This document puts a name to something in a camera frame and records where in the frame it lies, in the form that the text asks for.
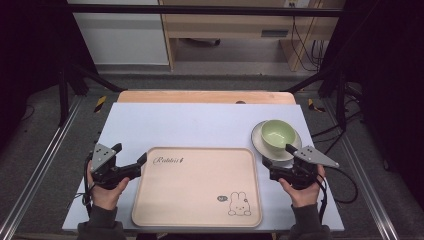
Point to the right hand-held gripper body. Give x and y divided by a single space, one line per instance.
301 173

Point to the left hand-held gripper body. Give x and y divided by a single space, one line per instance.
104 166

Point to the green bowl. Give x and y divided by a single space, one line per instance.
276 135

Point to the grey round plate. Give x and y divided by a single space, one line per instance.
257 140

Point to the person's right hand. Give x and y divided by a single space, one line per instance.
305 196

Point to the person's left hand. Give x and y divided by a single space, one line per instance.
106 198

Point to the yellow black striped tape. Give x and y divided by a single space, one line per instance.
100 104
313 105

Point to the beige tray with rabbit print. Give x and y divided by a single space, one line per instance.
196 186

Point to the black metal stand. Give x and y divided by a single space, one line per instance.
340 96
63 96

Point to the white cabinet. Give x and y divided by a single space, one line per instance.
123 40

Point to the black curtain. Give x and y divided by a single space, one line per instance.
386 83
30 50

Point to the grey label plate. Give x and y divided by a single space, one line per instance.
274 33

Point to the wooden desk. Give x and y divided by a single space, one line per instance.
226 25

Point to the black metal crossbar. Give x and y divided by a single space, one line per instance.
200 10

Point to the aluminium rail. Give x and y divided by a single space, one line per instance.
363 180
40 170

